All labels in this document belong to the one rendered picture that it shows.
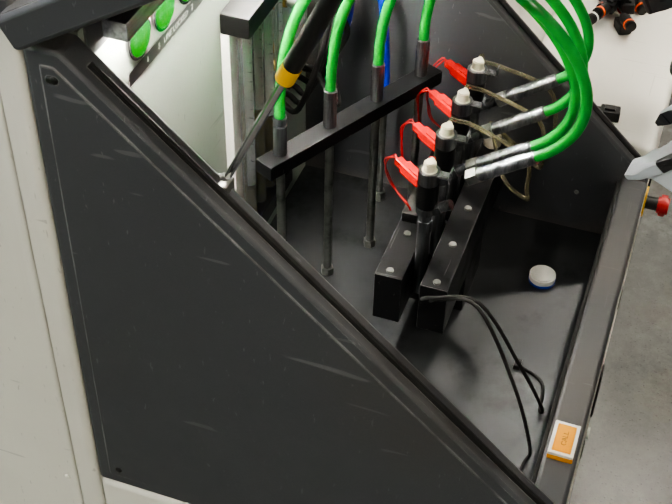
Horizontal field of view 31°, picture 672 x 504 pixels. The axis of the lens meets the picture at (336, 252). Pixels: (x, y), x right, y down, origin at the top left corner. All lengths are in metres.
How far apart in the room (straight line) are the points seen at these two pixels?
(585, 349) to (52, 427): 0.68
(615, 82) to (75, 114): 1.04
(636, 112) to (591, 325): 0.45
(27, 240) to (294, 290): 0.31
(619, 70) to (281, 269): 0.95
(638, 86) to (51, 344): 1.02
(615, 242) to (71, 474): 0.80
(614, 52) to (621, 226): 0.40
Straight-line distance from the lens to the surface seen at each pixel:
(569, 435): 1.46
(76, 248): 1.32
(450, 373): 1.68
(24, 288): 1.41
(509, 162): 1.48
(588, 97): 1.40
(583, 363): 1.56
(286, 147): 1.58
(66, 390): 1.52
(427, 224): 1.57
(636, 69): 2.04
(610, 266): 1.70
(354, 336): 1.24
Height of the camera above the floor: 2.08
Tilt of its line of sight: 43 degrees down
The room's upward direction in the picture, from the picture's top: 1 degrees clockwise
